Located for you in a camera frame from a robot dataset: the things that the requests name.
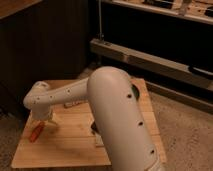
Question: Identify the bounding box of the wooden shelf rail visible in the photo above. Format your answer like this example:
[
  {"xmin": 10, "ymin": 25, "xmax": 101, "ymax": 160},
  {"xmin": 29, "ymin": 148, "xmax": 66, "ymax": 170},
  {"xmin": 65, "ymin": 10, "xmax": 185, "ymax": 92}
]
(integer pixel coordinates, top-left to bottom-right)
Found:
[{"xmin": 90, "ymin": 39, "xmax": 213, "ymax": 91}]

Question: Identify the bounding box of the metal vertical pole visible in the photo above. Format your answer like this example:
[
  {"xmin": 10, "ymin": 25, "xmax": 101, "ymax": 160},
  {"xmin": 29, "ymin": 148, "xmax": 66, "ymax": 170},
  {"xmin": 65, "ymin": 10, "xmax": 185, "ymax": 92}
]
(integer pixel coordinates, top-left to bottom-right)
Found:
[{"xmin": 98, "ymin": 0, "xmax": 104, "ymax": 41}]

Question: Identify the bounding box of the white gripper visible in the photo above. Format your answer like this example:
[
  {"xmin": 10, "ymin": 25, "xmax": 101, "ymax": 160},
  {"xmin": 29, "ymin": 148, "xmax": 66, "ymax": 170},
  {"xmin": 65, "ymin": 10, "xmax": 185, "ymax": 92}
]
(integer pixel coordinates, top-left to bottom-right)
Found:
[{"xmin": 32, "ymin": 111, "xmax": 58, "ymax": 126}]

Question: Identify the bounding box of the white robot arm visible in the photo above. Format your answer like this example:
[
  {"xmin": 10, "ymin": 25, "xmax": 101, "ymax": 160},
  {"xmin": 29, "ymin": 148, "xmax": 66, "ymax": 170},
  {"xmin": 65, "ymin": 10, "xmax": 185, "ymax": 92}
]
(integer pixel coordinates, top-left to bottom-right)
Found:
[{"xmin": 23, "ymin": 66, "xmax": 164, "ymax": 171}]

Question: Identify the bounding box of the green bowl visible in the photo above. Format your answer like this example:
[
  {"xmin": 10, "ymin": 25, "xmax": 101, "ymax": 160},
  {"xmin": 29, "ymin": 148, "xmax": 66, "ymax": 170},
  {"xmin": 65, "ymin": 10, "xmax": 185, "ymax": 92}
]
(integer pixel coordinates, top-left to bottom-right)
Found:
[{"xmin": 132, "ymin": 84, "xmax": 140, "ymax": 101}]

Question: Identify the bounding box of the red-orange pepper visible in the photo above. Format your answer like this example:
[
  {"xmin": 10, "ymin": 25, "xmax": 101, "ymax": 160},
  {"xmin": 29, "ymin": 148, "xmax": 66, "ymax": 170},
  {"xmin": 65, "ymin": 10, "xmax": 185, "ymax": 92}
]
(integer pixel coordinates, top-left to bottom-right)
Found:
[{"xmin": 29, "ymin": 122, "xmax": 45, "ymax": 143}]

